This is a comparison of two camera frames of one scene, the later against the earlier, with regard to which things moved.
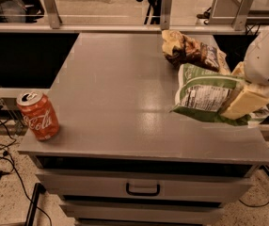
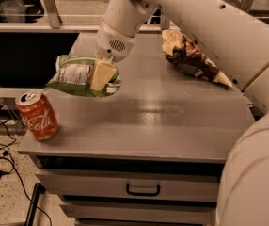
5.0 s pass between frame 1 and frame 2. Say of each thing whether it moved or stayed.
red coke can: stayed
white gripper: moved
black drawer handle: stayed
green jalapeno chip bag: moved
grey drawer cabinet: stayed
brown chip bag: stayed
